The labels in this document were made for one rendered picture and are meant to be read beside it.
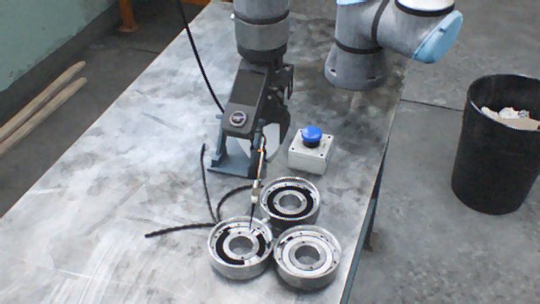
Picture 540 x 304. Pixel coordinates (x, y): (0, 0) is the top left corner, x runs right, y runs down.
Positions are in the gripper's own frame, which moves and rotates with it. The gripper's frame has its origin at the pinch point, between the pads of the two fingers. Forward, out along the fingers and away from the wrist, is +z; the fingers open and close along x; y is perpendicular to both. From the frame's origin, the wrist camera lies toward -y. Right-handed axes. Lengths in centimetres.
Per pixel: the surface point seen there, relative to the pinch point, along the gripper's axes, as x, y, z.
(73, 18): 148, 157, 74
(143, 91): 36.7, 28.7, 13.2
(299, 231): -8.2, -4.8, 10.2
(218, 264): 2.2, -14.9, 10.1
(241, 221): 1.5, -5.4, 10.1
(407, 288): -33, 53, 93
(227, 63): 22, 45, 13
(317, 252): -11.9, -7.6, 11.0
